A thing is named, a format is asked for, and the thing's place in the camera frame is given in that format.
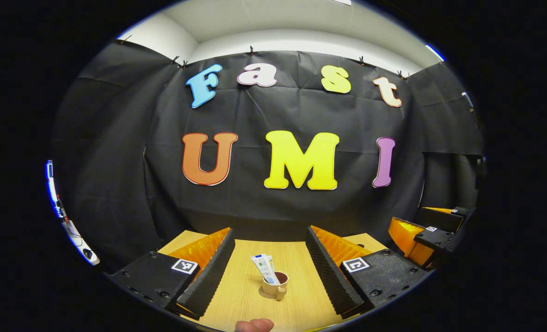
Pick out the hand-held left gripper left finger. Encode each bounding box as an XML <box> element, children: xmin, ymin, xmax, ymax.
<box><xmin>109</xmin><ymin>227</ymin><xmax>236</xmax><ymax>320</ymax></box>

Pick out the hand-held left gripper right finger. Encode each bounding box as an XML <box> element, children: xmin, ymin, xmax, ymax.
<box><xmin>305</xmin><ymin>225</ymin><xmax>431</xmax><ymax>320</ymax></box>

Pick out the white toothpaste tube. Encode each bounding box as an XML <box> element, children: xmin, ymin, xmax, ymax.
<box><xmin>250</xmin><ymin>254</ymin><xmax>281</xmax><ymax>285</ymax></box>

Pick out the beige cup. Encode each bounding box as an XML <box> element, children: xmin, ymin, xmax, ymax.
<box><xmin>261</xmin><ymin>271</ymin><xmax>289</xmax><ymax>301</ymax></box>

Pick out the wooden desktop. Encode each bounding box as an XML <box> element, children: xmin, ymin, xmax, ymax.
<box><xmin>157</xmin><ymin>230</ymin><xmax>433</xmax><ymax>332</ymax></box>

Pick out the black backdrop cloth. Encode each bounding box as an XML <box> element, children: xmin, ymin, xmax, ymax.
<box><xmin>48</xmin><ymin>39</ymin><xmax>486</xmax><ymax>273</ymax></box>

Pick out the computer monitor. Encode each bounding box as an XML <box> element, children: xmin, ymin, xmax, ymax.
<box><xmin>45</xmin><ymin>160</ymin><xmax>65</xmax><ymax>218</ymax></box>

